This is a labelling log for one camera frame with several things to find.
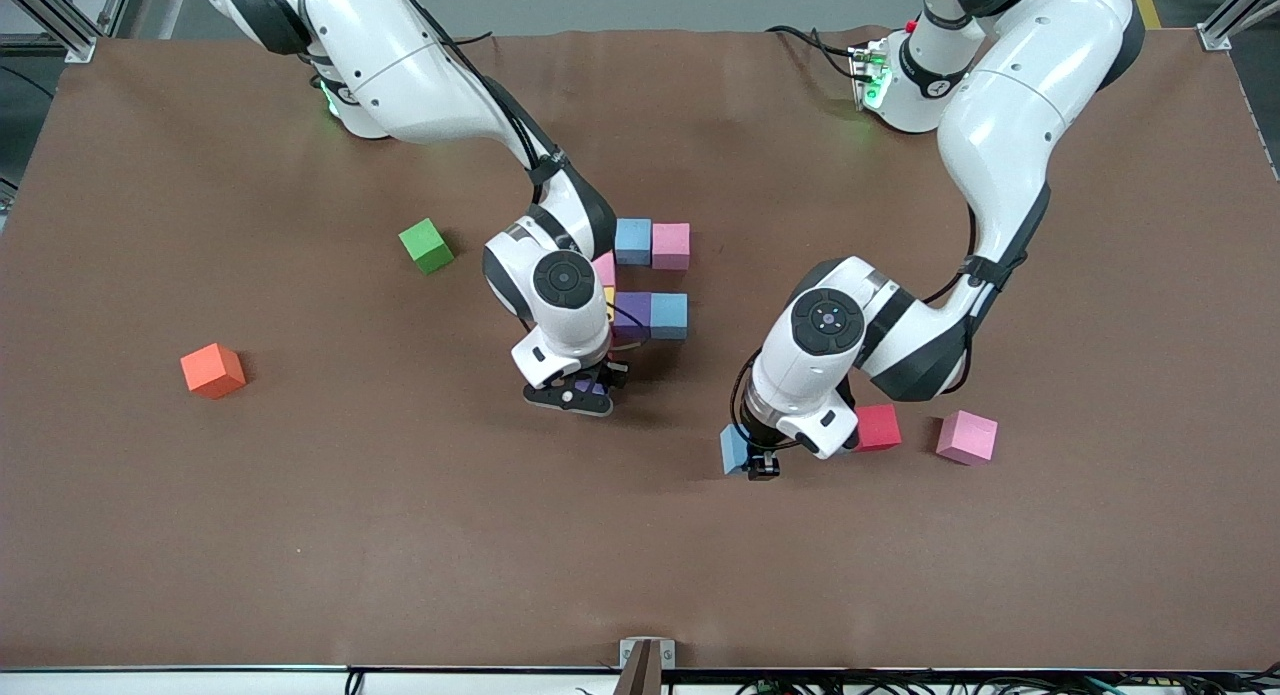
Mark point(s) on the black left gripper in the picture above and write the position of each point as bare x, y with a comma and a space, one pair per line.
762, 462

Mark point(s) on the purple foam cube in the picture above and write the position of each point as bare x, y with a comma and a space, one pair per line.
634, 307
590, 386

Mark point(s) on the light blue foam cube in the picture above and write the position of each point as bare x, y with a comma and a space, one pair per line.
733, 450
669, 315
635, 241

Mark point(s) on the yellow foam cube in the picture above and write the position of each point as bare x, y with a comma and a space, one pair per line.
611, 300

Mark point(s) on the pink foam cube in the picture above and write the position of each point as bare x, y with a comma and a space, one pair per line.
671, 246
967, 437
607, 270

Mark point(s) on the red foam cube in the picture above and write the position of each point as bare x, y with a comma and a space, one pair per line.
880, 428

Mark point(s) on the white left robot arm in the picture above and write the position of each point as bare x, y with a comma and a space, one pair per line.
1010, 115

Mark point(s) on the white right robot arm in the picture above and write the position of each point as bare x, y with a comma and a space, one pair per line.
400, 75

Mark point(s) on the brown table cover sheet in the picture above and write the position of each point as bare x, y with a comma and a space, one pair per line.
640, 555

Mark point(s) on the green foam cube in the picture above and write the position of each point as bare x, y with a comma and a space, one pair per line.
427, 246

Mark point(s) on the orange foam cube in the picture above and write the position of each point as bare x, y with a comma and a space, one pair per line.
213, 371

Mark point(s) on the grey metal bracket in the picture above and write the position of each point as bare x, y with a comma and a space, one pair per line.
628, 652

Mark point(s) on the white table edge rail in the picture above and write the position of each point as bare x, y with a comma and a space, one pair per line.
200, 683

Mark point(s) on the aluminium frame profile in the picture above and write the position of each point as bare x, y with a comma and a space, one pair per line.
1238, 10
55, 15

